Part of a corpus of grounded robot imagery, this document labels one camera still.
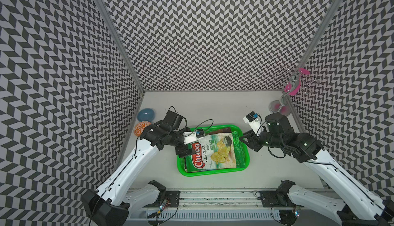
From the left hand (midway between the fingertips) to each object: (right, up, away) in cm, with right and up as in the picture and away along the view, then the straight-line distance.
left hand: (190, 144), depth 72 cm
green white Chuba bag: (+13, -4, +1) cm, 13 cm away
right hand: (+24, +3, -4) cm, 25 cm away
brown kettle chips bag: (+18, +5, +11) cm, 21 cm away
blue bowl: (-33, +12, +29) cm, 45 cm away
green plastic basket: (+26, +4, +12) cm, 29 cm away
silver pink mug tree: (+60, +29, +21) cm, 70 cm away
